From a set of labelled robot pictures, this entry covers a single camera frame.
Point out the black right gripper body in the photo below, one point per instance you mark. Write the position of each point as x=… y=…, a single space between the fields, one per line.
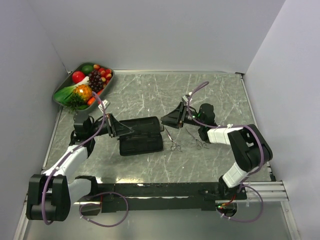
x=191 y=118

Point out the silver scissors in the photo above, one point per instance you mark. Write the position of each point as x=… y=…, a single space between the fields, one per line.
x=174 y=145
x=199 y=144

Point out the orange carrot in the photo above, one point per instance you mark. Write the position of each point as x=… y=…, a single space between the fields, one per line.
x=92 y=99

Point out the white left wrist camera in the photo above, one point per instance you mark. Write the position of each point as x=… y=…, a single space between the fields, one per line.
x=103 y=105

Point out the orange pineapple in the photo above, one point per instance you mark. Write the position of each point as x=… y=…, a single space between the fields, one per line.
x=79 y=98

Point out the silver scissors left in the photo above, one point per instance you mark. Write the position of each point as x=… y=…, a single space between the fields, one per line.
x=174 y=145

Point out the grey fruit tray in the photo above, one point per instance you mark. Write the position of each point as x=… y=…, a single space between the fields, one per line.
x=104 y=91

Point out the green lime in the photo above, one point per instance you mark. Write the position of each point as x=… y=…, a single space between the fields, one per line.
x=87 y=69

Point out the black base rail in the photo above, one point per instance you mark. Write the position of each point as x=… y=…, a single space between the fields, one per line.
x=162 y=196

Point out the green bok choy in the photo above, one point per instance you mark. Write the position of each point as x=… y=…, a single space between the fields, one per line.
x=67 y=88

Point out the silver scissors right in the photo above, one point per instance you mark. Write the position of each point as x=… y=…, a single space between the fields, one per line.
x=199 y=144

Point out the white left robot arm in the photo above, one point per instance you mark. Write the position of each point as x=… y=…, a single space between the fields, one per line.
x=50 y=196

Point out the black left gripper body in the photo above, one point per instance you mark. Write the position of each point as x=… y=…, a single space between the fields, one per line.
x=110 y=129

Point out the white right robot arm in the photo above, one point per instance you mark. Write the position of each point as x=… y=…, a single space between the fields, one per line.
x=248 y=146

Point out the red yellow cherries bunch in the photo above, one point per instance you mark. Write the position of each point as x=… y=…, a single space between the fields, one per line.
x=104 y=71

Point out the dark purple grapes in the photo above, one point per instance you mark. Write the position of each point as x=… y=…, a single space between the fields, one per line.
x=96 y=82

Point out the red apple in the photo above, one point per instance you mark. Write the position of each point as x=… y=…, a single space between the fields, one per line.
x=77 y=77

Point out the aluminium frame rail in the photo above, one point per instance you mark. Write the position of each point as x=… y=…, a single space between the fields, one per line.
x=270 y=191

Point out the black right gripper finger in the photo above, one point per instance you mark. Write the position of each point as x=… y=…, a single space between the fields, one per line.
x=171 y=122
x=177 y=115

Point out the black zipper tool case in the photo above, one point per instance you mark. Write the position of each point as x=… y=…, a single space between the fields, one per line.
x=145 y=139

